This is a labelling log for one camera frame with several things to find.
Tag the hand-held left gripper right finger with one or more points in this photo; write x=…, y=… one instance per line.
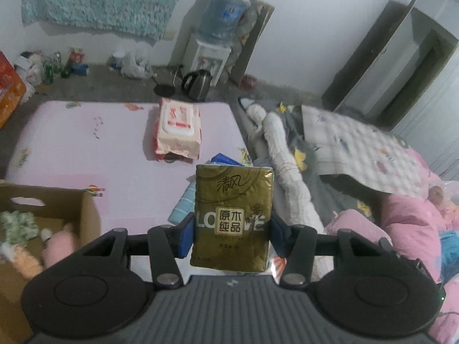
x=279, y=238

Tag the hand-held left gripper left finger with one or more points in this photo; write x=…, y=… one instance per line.
x=184, y=238

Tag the blue white striped packet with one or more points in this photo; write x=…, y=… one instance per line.
x=184, y=200

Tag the gold tissue pack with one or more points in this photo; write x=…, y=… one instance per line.
x=233, y=193

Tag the brown cardboard box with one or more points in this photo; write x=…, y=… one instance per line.
x=89, y=218

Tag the pink plush toy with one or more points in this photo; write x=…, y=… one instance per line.
x=59, y=247

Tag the green fuzzy scrunchie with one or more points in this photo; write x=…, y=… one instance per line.
x=18, y=227

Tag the grey blanket yellow ducks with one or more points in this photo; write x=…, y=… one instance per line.
x=324, y=200

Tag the white checked blanket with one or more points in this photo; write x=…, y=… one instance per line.
x=287, y=150

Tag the blue white tissue pack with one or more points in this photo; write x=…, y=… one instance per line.
x=229, y=159

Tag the pink wet wipes pack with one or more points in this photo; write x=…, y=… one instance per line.
x=177, y=129

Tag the quilted checked blanket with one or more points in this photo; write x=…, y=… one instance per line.
x=362, y=150

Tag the pink blanket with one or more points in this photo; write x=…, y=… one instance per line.
x=405, y=218

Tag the black kettle base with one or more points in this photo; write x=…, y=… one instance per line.
x=164, y=89

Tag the steel electric kettle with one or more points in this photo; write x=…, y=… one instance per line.
x=196, y=84

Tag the blue cloth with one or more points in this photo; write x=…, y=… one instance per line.
x=450, y=258

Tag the white water dispenser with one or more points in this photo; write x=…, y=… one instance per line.
x=209, y=61

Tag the small white plastic bag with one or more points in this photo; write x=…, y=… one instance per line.
x=134, y=66

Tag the red white packet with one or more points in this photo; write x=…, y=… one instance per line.
x=77, y=57

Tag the green glass bottle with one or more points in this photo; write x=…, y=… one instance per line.
x=48, y=73

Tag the grey wardrobe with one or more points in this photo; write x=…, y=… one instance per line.
x=423, y=79

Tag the blue water jug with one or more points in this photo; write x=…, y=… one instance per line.
x=222, y=18

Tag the red snack bag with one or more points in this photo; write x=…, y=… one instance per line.
x=9, y=89

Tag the teal floral wall cloth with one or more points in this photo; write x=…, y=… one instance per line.
x=107, y=0

